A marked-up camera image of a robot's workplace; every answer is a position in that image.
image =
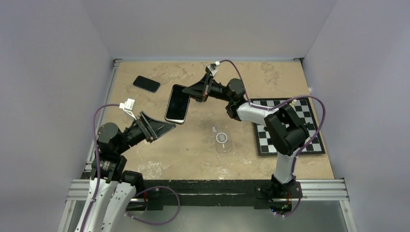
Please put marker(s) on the black phone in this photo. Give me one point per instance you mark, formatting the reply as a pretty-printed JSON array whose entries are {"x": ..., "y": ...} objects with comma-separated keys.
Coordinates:
[{"x": 177, "y": 106}]

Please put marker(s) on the white chess piece tall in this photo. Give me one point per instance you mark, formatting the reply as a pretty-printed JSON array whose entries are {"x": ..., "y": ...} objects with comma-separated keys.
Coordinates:
[{"x": 293, "y": 102}]

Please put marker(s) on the blue phone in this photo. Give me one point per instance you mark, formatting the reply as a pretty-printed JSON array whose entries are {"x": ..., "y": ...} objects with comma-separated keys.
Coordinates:
[{"x": 146, "y": 84}]

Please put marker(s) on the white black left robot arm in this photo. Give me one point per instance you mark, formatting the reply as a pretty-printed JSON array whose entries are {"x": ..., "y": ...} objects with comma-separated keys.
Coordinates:
[{"x": 111, "y": 187}]

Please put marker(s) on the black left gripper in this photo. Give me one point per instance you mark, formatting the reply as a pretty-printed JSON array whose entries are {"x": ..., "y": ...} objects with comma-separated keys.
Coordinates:
[{"x": 152, "y": 128}]

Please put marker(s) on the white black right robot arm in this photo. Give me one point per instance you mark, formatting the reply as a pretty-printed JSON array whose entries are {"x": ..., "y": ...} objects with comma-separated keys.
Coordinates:
[{"x": 287, "y": 131}]

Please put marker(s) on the black front mounting bar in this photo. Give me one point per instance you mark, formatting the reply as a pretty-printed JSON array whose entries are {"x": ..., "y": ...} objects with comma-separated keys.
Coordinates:
[{"x": 258, "y": 194}]

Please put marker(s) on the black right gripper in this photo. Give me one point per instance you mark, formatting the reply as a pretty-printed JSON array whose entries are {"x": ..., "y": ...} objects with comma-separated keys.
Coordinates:
[{"x": 200, "y": 91}]

